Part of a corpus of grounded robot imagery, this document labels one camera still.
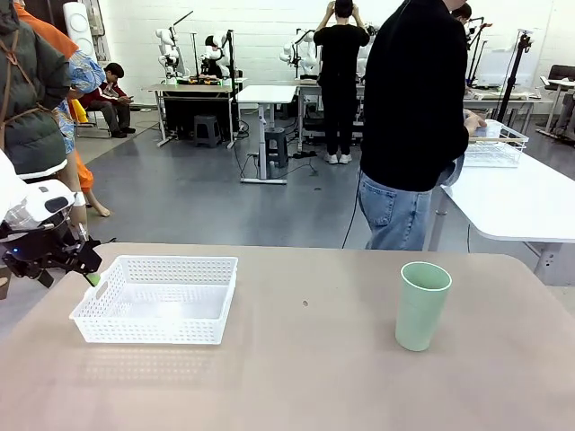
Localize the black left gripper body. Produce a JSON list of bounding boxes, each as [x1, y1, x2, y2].
[[0, 214, 75, 279]]

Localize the white perforated plastic basket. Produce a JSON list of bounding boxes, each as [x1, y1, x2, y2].
[[68, 254, 239, 347]]

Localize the light green plastic cup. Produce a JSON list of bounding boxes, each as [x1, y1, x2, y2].
[[394, 261, 453, 353]]

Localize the person's right hand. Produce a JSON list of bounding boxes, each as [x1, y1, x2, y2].
[[464, 110, 489, 136]]

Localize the beige mannequin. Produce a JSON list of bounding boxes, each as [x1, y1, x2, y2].
[[56, 150, 111, 228]]

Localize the black chair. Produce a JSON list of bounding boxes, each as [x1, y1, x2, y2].
[[75, 110, 113, 139]]

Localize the yellow object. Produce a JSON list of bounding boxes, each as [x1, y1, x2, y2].
[[70, 98, 90, 125]]

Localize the dark green puffer jacket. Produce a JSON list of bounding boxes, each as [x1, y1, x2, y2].
[[0, 0, 73, 180]]

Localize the seated person in red jacket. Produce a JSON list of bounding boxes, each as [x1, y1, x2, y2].
[[80, 62, 137, 139]]

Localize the grey plastic stool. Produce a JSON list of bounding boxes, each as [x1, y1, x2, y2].
[[192, 114, 224, 149], [263, 127, 289, 170]]

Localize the blue patterned garment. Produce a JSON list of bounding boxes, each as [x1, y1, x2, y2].
[[52, 48, 108, 154]]

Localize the wood-top work table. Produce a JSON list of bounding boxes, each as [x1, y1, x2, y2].
[[142, 82, 247, 150]]

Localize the orange garment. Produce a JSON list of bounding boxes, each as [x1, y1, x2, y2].
[[13, 0, 95, 194]]

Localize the white tower fan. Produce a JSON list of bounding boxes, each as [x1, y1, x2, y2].
[[62, 1, 98, 62]]

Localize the white height-adjustable desk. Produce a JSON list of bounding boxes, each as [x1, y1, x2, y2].
[[235, 84, 298, 186]]

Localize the grey background work table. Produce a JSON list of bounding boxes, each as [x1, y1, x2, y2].
[[296, 78, 367, 152]]

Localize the standing person in black clothes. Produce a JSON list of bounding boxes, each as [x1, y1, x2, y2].
[[313, 0, 371, 165]]

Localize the person in black sweater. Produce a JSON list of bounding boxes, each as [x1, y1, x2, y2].
[[357, 0, 489, 251]]

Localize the white container in rack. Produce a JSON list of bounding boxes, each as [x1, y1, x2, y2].
[[475, 121, 502, 140]]

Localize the white side table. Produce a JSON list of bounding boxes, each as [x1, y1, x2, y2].
[[438, 152, 575, 286]]

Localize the light background table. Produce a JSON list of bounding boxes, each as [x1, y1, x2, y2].
[[464, 86, 554, 129]]

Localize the black hanging cable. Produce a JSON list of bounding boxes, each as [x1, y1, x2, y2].
[[341, 169, 363, 251]]

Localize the white wire dish rack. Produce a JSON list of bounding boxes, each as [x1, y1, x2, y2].
[[462, 119, 530, 169]]

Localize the black camera tripod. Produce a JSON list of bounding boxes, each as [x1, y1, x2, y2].
[[495, 29, 536, 125]]

